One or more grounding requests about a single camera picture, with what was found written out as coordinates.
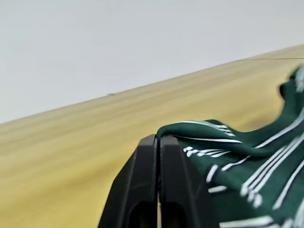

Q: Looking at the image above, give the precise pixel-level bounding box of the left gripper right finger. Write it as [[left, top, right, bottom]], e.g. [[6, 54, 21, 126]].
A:
[[157, 136, 220, 228]]

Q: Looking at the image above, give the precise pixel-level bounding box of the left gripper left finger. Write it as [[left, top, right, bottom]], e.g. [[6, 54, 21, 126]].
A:
[[98, 134, 159, 228]]

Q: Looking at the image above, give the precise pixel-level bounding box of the green white-striped T-shirt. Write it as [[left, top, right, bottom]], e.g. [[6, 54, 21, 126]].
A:
[[156, 65, 304, 228]]

